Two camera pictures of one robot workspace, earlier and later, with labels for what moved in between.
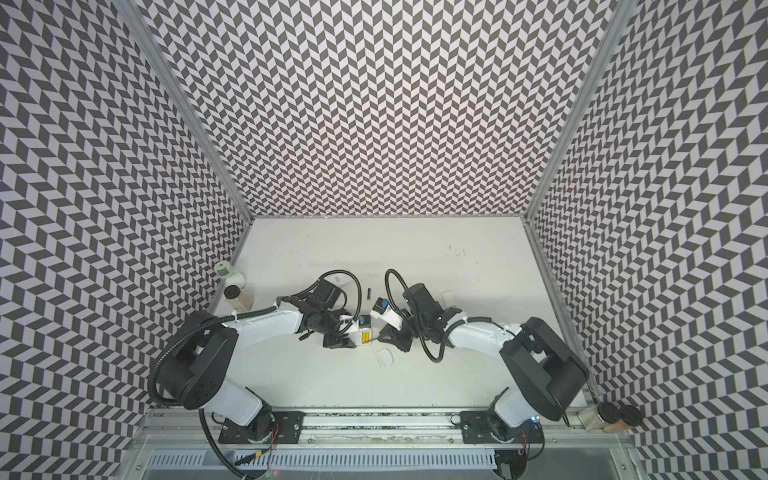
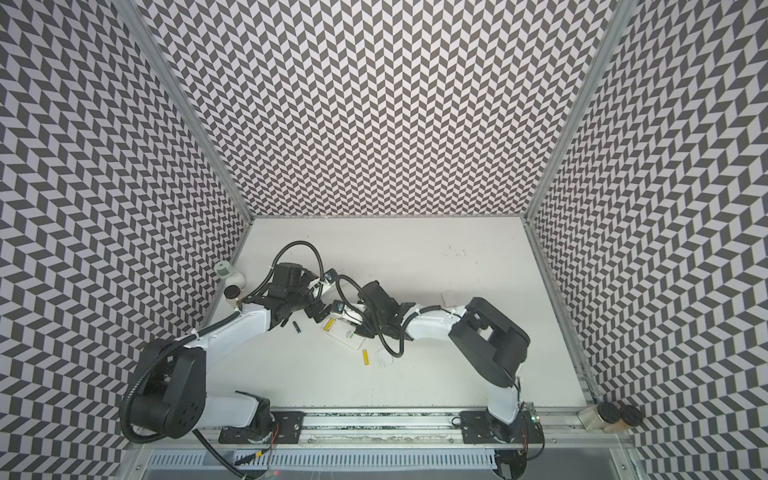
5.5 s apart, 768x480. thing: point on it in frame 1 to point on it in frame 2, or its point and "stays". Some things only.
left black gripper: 339,342 to 314,312
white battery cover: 448,299 stays
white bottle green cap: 228,276 stays
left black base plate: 283,427 stays
